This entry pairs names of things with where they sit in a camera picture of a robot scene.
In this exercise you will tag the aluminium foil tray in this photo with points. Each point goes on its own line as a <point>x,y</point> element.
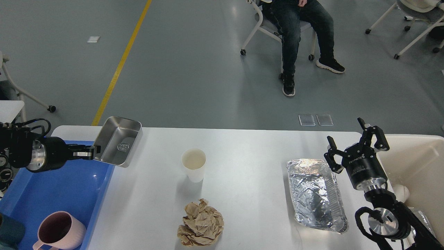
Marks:
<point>316,196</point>

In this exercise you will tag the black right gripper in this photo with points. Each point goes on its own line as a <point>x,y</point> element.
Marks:
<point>366,168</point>

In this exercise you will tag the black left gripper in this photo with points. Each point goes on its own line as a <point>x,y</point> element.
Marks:
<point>51,153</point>

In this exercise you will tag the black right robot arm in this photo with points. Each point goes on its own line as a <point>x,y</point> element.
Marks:
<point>388,219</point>

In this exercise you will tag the white side table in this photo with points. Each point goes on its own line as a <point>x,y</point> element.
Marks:
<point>9,110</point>

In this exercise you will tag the right floor outlet plate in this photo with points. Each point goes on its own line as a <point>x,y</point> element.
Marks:
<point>324,120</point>

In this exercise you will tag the crumpled brown paper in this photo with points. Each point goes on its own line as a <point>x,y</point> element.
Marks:
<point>202,225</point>

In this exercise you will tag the left floor outlet plate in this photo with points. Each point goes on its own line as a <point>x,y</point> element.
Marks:
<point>307,120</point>

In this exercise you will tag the floor outlet plate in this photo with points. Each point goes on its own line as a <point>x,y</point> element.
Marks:
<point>307,120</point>
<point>324,120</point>

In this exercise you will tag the white paper on floor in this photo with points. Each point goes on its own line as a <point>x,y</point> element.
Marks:
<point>93,39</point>

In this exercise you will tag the stainless steel rectangular tray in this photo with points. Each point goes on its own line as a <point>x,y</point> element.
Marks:
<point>117,141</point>

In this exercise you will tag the grey chair at left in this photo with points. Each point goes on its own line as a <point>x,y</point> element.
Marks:
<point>19,90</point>

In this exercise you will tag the cream plastic bin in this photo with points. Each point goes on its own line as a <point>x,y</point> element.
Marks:
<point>417,162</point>

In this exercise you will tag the white cup in bin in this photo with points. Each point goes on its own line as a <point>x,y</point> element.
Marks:
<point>402,193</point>

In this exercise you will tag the person in blue hoodie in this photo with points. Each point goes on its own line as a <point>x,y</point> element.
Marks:
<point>287,15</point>

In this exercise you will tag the pink mug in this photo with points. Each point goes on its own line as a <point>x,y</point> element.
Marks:
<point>61,231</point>

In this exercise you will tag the grey white office chair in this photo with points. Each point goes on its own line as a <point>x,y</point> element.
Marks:
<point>268,28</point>

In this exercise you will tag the white chair top right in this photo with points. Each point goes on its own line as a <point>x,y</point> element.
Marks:
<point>428,11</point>

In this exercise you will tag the blue plastic tray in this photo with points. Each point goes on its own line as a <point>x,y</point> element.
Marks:
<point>78,187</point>

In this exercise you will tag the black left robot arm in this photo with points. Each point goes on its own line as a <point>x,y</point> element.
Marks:
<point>26,145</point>

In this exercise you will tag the white paper cup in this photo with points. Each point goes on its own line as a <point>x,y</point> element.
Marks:
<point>194,160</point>

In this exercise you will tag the foil scrap in bin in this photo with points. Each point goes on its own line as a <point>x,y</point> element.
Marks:
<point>423,218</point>

